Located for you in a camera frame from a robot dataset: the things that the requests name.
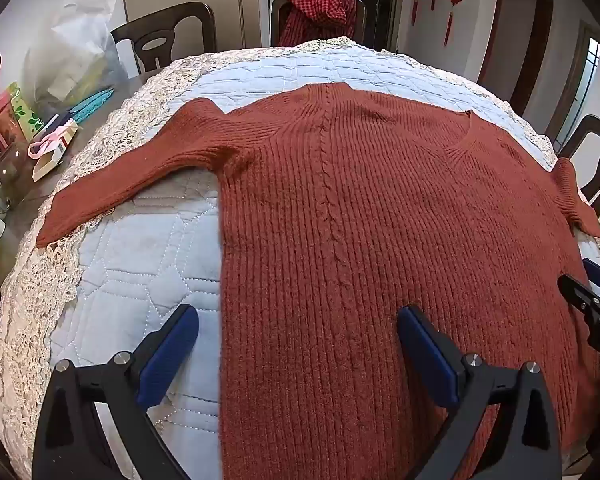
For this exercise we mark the pink ribbon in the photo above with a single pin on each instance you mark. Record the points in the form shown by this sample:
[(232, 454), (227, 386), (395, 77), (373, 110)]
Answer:
[(45, 142)]

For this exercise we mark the red checked garment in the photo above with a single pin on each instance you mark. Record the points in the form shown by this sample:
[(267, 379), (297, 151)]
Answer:
[(315, 15)]

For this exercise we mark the glass jar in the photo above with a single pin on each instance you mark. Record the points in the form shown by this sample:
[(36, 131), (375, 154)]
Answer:
[(12, 175)]

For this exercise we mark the rust red knit sweater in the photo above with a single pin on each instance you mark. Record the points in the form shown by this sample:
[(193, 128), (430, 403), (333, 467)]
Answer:
[(355, 235)]

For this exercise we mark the pink gift bag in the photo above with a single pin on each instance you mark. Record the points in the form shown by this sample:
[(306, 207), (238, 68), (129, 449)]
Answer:
[(2, 115)]

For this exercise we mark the brown framed doorway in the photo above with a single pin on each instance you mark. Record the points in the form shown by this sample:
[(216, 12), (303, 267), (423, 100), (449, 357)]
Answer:
[(545, 20)]

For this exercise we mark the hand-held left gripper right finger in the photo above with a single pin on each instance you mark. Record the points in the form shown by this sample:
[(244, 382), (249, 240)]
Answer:
[(430, 355)]

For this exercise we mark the teal crochet mat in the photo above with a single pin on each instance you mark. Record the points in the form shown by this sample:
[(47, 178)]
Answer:
[(92, 102)]

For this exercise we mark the dark doorway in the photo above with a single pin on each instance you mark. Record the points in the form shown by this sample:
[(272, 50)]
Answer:
[(380, 0)]

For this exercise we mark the cream cardboard box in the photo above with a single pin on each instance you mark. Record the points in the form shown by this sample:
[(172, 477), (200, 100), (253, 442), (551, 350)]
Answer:
[(52, 160)]

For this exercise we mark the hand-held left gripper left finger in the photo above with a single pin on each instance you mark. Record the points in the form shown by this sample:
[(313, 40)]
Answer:
[(167, 360)]

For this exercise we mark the clear plastic bag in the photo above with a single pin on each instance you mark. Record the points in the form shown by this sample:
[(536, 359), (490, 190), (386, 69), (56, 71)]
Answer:
[(72, 55)]

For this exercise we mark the green leaf patterned box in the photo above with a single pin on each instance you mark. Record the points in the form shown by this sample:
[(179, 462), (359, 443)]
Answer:
[(25, 110)]

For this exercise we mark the dark wooden chair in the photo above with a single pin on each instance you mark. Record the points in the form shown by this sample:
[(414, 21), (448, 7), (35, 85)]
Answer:
[(276, 15), (592, 125), (180, 12)]

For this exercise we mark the blue quilted lace-edged mat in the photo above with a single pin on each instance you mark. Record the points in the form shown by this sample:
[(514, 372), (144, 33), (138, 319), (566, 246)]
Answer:
[(145, 270)]

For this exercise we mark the brown framed window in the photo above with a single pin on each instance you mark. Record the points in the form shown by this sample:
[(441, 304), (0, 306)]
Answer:
[(590, 60)]

